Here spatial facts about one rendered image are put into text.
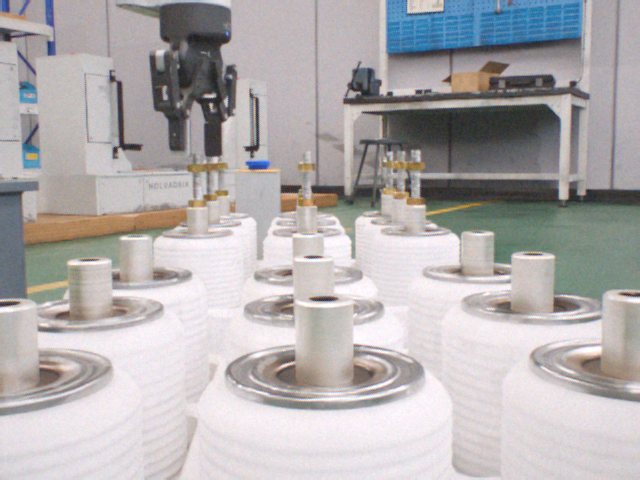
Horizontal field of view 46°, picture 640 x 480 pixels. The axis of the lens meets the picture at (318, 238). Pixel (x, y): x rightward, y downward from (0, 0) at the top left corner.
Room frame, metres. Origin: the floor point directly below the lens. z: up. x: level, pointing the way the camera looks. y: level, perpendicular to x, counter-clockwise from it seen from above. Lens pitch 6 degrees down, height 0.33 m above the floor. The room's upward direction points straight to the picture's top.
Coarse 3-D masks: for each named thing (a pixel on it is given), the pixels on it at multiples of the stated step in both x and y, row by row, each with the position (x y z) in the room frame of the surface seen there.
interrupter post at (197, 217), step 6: (192, 210) 0.79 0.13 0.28; (198, 210) 0.79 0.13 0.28; (204, 210) 0.80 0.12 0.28; (192, 216) 0.79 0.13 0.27; (198, 216) 0.79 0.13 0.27; (204, 216) 0.80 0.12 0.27; (192, 222) 0.79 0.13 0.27; (198, 222) 0.79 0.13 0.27; (204, 222) 0.80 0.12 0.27; (192, 228) 0.79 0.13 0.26; (198, 228) 0.79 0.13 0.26; (204, 228) 0.80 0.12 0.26; (192, 234) 0.79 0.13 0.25; (198, 234) 0.79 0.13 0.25; (204, 234) 0.80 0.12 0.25
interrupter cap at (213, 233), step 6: (186, 228) 0.83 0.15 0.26; (210, 228) 0.84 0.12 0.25; (216, 228) 0.83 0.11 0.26; (222, 228) 0.83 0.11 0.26; (162, 234) 0.79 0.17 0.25; (168, 234) 0.78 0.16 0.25; (174, 234) 0.78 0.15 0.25; (180, 234) 0.80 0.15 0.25; (186, 234) 0.81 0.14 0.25; (210, 234) 0.78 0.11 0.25; (216, 234) 0.78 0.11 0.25; (222, 234) 0.78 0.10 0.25; (228, 234) 0.79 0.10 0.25
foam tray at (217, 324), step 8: (352, 264) 1.09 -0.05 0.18; (208, 312) 0.74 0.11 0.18; (216, 312) 0.74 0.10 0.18; (224, 312) 0.74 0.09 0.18; (232, 312) 0.73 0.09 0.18; (392, 312) 0.73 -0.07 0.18; (400, 312) 0.73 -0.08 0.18; (208, 320) 0.73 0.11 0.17; (216, 320) 0.73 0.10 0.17; (224, 320) 0.73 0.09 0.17; (400, 320) 0.73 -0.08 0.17; (208, 328) 0.73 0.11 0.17; (216, 328) 0.73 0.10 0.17; (224, 328) 0.73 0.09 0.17; (208, 336) 0.73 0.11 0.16; (216, 336) 0.73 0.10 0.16; (224, 336) 0.73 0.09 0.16; (208, 344) 0.73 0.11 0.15; (216, 344) 0.73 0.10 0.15; (224, 344) 0.73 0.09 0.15
